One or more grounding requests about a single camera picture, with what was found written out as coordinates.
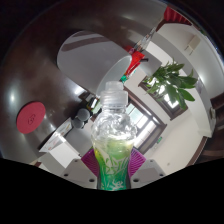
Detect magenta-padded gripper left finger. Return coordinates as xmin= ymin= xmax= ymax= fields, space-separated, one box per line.
xmin=61 ymin=148 xmax=101 ymax=190

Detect flat round red coaster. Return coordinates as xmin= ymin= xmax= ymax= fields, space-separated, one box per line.
xmin=15 ymin=101 xmax=47 ymax=135

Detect dark grey round object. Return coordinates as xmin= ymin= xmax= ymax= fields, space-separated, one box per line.
xmin=71 ymin=117 xmax=85 ymax=130
xmin=76 ymin=107 xmax=91 ymax=122

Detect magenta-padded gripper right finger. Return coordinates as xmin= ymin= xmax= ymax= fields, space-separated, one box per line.
xmin=127 ymin=148 xmax=167 ymax=190

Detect printed paper leaflet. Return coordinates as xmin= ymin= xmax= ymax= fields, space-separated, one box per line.
xmin=39 ymin=117 xmax=74 ymax=154

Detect clear green-label drink bottle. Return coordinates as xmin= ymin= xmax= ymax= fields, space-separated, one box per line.
xmin=90 ymin=80 xmax=138 ymax=192

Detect dark wood framed window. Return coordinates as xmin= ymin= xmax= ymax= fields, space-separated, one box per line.
xmin=139 ymin=75 xmax=188 ymax=120

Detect red carpeted stairs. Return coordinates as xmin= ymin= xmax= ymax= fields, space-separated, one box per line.
xmin=162 ymin=5 xmax=193 ymax=28

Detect small plant in white pot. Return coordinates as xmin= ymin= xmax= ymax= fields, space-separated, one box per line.
xmin=139 ymin=58 xmax=199 ymax=111

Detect dark wood double door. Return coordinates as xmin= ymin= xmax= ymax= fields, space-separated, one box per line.
xmin=124 ymin=93 xmax=168 ymax=158

